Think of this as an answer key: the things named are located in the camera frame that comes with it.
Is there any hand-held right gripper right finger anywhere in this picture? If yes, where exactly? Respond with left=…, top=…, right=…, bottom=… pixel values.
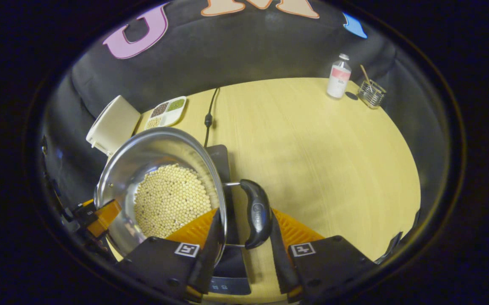
left=268, top=208, right=378, bottom=303

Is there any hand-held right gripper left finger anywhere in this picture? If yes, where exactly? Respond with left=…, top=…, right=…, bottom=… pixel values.
left=115, top=208, right=224, bottom=303

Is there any black induction cooktop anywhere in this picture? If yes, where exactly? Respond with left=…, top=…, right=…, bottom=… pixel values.
left=204, top=144, right=253, bottom=296

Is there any stainless steel pot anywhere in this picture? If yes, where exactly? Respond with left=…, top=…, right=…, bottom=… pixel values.
left=94, top=127, right=274, bottom=259

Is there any pile of yellow soybeans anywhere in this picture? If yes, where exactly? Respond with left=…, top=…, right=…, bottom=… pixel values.
left=133, top=164, right=213, bottom=238

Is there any white divided spice dish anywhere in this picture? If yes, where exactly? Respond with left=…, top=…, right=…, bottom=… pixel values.
left=144, top=96, right=187, bottom=130

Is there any clear bottle with pink label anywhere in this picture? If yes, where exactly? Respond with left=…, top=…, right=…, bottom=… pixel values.
left=326, top=53, right=352, bottom=100

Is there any black power cable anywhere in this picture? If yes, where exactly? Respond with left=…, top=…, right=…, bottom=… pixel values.
left=203, top=87, right=221, bottom=148

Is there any metal wire basket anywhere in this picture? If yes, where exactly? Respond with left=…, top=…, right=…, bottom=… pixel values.
left=357, top=79, right=387, bottom=109

